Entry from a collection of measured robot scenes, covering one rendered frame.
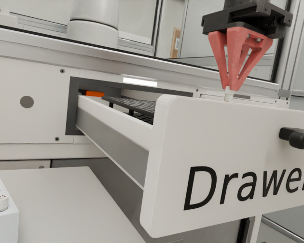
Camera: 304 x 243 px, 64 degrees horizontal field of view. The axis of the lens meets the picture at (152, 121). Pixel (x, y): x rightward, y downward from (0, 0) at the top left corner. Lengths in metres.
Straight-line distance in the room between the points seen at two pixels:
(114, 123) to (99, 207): 0.12
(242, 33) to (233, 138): 0.15
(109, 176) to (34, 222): 0.27
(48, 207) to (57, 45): 0.27
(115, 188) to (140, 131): 0.36
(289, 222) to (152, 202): 1.98
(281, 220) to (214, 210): 1.95
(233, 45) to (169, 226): 0.23
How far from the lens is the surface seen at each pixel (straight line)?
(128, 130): 0.27
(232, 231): 0.93
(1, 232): 0.29
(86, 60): 0.49
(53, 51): 0.49
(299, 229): 2.13
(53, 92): 0.48
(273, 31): 0.36
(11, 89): 0.48
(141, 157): 0.24
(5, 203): 0.28
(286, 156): 0.29
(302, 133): 0.23
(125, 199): 0.61
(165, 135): 0.17
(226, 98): 0.35
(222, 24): 0.35
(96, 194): 0.39
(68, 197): 0.38
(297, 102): 2.04
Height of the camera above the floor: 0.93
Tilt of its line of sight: 8 degrees down
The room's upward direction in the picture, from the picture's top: 8 degrees clockwise
